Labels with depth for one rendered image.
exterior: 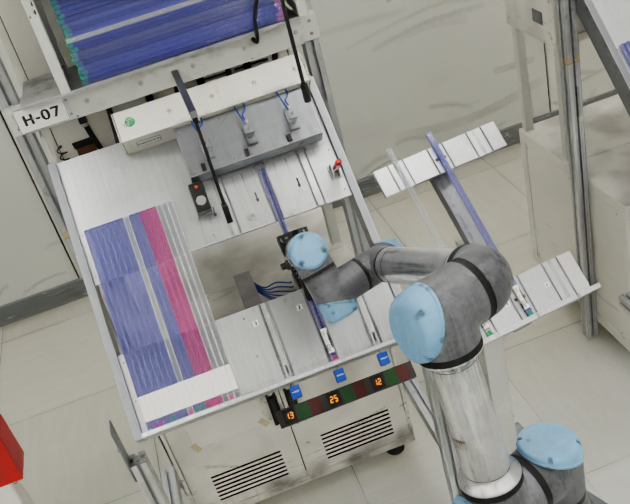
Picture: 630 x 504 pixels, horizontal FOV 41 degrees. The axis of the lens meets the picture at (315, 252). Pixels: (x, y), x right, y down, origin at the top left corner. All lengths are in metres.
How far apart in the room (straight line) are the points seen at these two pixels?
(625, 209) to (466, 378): 1.24
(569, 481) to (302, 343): 0.69
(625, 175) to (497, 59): 1.54
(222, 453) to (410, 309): 1.26
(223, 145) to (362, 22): 1.82
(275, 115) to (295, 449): 1.01
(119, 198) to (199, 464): 0.83
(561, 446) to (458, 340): 0.37
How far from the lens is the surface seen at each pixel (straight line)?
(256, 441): 2.48
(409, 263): 1.60
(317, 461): 2.59
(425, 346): 1.32
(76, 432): 3.28
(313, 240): 1.66
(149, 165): 2.13
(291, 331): 1.99
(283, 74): 2.11
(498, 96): 4.15
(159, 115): 2.09
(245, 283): 2.44
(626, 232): 2.59
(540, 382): 2.88
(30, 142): 2.16
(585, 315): 2.97
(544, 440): 1.64
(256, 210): 2.06
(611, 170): 2.72
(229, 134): 2.07
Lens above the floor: 1.98
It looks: 32 degrees down
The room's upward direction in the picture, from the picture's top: 16 degrees counter-clockwise
